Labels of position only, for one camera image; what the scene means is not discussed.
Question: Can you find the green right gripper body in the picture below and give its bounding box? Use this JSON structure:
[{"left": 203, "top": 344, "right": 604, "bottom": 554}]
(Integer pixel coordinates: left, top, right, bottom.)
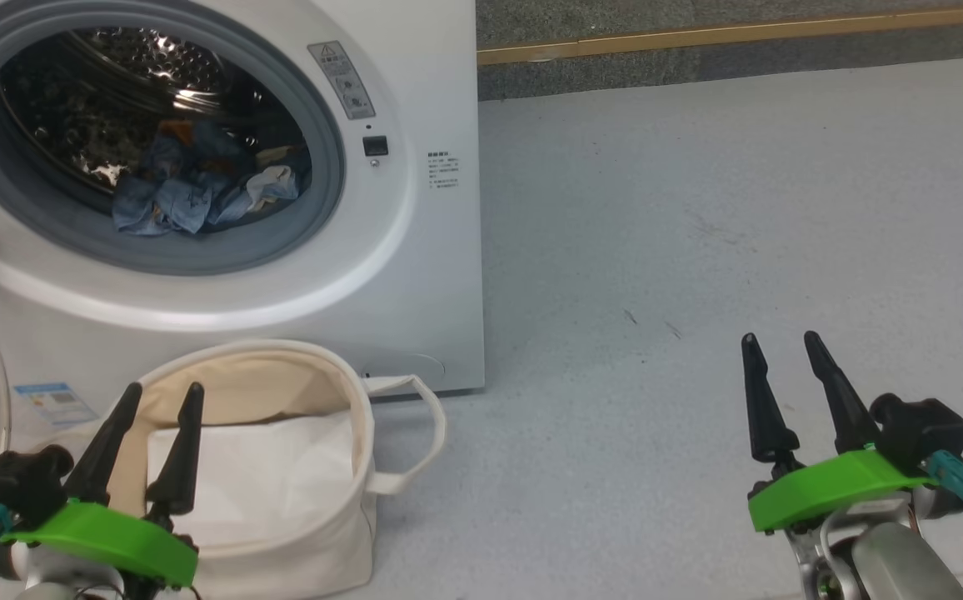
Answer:
[{"left": 748, "top": 448, "right": 937, "bottom": 534}]

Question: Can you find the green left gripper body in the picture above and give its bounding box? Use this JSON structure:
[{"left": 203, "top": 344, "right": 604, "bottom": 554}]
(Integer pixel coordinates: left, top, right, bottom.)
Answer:
[{"left": 0, "top": 498, "right": 199, "bottom": 591}]

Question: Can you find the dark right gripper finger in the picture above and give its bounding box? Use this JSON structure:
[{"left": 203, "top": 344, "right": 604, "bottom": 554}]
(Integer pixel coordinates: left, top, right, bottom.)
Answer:
[
  {"left": 741, "top": 332, "right": 801, "bottom": 468},
  {"left": 804, "top": 330, "right": 881, "bottom": 456}
]

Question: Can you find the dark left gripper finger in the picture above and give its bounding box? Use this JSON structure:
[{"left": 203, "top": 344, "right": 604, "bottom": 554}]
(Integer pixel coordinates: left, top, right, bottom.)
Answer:
[
  {"left": 63, "top": 382, "right": 143, "bottom": 506},
  {"left": 145, "top": 382, "right": 205, "bottom": 518}
]

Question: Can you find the blue patterned clothing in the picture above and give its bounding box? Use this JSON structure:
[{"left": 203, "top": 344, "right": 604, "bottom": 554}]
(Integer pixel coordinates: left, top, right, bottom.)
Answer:
[{"left": 111, "top": 119, "right": 313, "bottom": 237}]

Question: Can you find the cream canvas laundry basket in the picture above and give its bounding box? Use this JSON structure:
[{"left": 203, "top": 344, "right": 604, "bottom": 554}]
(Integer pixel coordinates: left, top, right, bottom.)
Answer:
[{"left": 73, "top": 338, "right": 449, "bottom": 600}]

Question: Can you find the white front-load washing machine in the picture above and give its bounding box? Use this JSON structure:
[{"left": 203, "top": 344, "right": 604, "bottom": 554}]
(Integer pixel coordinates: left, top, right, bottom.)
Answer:
[{"left": 0, "top": 0, "right": 485, "bottom": 434}]

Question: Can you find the stainless steel washing machine drum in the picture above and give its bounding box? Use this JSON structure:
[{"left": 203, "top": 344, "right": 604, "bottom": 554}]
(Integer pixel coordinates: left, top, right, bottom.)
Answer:
[{"left": 0, "top": 27, "right": 312, "bottom": 218}]

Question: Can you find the blue energy label sticker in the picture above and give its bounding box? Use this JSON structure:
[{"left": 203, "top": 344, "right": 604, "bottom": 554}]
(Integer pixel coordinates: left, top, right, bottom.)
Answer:
[{"left": 13, "top": 382, "right": 99, "bottom": 428}]

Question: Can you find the round filter cover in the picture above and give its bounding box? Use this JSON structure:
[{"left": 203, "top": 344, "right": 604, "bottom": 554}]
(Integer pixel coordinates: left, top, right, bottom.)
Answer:
[{"left": 361, "top": 352, "right": 447, "bottom": 386}]

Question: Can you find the grey warning sticker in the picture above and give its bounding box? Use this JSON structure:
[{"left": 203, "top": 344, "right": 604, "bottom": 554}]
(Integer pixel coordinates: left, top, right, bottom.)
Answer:
[{"left": 307, "top": 40, "right": 377, "bottom": 121}]

